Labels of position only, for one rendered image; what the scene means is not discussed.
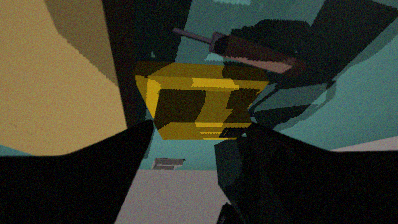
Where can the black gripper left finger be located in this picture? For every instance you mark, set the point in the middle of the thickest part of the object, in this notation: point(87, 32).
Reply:
point(89, 185)

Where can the tan panel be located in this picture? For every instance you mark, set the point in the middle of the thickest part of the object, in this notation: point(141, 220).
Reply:
point(65, 73)

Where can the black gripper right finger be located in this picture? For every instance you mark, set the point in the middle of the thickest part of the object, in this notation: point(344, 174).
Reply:
point(308, 179)

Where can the white rectangular tray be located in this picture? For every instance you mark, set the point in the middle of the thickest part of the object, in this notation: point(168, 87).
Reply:
point(166, 164)

